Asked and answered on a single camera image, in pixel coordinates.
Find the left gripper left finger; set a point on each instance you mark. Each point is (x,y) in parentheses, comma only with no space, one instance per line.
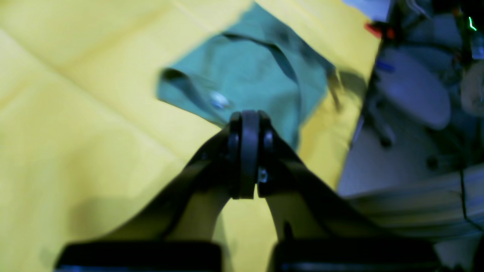
(173,232)

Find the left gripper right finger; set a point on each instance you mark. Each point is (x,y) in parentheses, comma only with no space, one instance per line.
(318,231)

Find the green T-shirt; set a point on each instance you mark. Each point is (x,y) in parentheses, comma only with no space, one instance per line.
(259,63)

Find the yellow tablecloth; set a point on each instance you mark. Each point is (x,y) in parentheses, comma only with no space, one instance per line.
(85,144)

